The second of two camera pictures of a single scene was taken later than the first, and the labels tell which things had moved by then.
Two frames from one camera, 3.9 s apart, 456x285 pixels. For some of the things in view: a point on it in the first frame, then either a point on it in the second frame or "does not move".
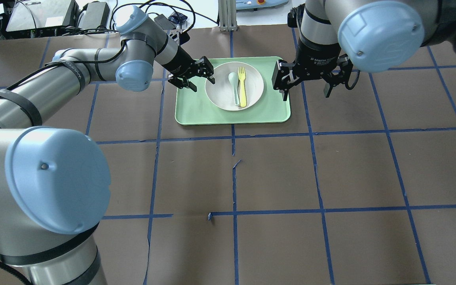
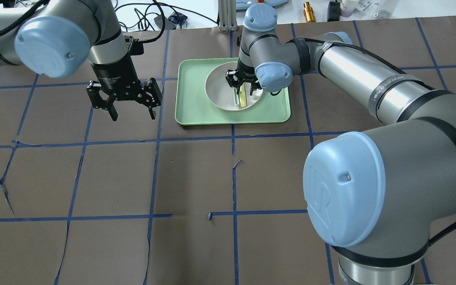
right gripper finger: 285,74 -> 231,76
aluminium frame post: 227,15 does not move
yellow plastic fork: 241,74 does not move
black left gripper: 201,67 -> 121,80
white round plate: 238,86 does not move
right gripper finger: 333,82 -> 255,85
